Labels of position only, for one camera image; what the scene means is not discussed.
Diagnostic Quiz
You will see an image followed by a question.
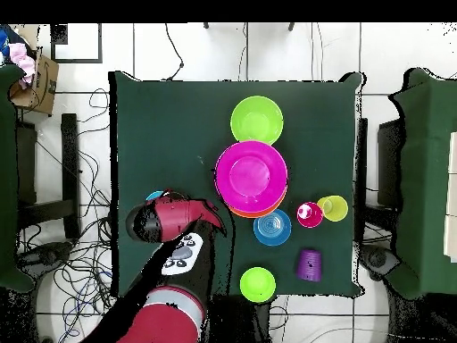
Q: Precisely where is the black leg frame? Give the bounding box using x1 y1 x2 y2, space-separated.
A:
15 113 81 240

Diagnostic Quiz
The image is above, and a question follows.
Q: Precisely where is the tangle of floor cables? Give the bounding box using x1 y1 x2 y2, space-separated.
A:
13 88 119 343

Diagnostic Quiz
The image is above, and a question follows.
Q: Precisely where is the green covered side table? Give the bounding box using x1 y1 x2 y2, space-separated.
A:
0 63 35 294
388 67 457 301

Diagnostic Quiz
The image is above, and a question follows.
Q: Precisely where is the pink cloth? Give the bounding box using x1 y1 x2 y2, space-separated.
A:
7 42 37 89

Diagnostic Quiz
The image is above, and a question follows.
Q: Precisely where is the black floor cable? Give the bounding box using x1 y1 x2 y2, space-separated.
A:
163 22 186 81

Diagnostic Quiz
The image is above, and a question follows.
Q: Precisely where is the black floor stand base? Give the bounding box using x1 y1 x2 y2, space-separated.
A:
358 244 400 278
17 240 74 272

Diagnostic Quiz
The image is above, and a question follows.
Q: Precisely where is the black square frame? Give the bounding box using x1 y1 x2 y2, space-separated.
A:
49 22 104 64

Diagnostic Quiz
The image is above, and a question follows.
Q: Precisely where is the small green plastic bowl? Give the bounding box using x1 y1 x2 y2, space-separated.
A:
239 266 277 304

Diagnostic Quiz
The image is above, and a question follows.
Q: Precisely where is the black side frame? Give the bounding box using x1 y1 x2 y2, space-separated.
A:
377 119 404 208

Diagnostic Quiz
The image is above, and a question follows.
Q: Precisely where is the large green plastic bowl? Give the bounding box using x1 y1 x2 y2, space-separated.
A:
229 95 285 146

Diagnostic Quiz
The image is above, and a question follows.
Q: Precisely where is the white panel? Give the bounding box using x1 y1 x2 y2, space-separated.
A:
443 130 457 264

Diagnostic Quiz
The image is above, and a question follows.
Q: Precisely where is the red plastic cup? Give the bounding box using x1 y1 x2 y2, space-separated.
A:
295 201 325 229

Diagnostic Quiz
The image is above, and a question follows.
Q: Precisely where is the orange plastic bowl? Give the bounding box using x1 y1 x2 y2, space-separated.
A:
226 197 287 220

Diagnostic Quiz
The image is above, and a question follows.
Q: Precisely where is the dark green tablecloth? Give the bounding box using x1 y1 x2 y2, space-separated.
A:
108 70 366 298

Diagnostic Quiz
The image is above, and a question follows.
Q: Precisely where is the yellow plastic cup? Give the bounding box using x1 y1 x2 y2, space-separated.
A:
316 195 350 223

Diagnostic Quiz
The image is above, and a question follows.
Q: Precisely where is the pink plastic bowl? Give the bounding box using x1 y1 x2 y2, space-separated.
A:
214 139 289 214

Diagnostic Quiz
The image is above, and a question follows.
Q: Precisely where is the cardboard box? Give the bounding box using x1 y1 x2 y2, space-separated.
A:
9 53 60 116

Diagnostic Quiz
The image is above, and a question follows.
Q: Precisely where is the purple plastic cup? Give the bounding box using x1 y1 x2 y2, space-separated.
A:
296 248 323 283

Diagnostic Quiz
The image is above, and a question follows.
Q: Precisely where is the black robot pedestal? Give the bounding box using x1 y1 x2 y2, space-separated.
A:
208 295 274 343

